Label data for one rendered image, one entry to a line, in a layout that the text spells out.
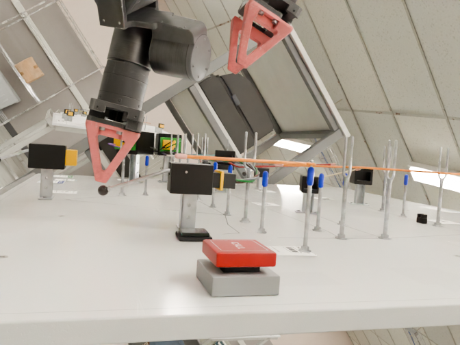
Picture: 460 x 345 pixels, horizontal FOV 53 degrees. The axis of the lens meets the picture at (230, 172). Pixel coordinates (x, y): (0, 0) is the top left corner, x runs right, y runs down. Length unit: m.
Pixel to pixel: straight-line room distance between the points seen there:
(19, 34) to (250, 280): 7.83
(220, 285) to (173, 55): 0.30
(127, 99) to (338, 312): 0.36
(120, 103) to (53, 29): 7.52
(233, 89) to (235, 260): 1.35
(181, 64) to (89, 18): 7.59
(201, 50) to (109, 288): 0.32
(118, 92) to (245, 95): 1.14
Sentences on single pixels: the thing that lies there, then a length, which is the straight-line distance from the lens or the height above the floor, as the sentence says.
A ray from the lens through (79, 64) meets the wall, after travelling 8.06.
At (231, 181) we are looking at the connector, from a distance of 0.62.
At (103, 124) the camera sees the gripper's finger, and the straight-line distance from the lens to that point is 0.59.
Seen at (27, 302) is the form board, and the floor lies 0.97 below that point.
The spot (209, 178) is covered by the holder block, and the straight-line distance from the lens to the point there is 0.61.
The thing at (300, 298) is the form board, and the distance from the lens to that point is 0.38.
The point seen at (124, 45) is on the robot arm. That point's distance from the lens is 0.60.
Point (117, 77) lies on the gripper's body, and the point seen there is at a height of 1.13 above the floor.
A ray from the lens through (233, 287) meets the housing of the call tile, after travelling 0.36.
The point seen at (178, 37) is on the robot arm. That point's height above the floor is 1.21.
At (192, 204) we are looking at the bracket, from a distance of 0.62.
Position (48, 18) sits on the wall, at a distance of 8.12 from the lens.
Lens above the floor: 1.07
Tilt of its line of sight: 11 degrees up
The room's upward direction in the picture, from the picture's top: 56 degrees clockwise
